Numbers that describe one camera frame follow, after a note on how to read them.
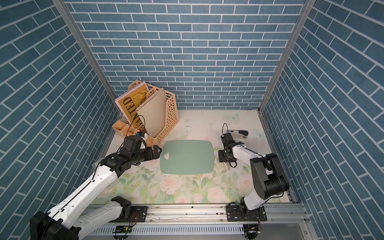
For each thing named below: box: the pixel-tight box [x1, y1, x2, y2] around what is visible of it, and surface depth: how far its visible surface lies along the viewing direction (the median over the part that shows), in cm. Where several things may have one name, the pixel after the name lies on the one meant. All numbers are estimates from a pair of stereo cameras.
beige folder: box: [136, 87, 167, 138], surface depth 96 cm
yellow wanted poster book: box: [115, 80, 148, 129], surface depth 95 cm
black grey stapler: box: [228, 129, 249, 140], surface depth 104 cm
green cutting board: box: [159, 140, 215, 175], surface depth 94 cm
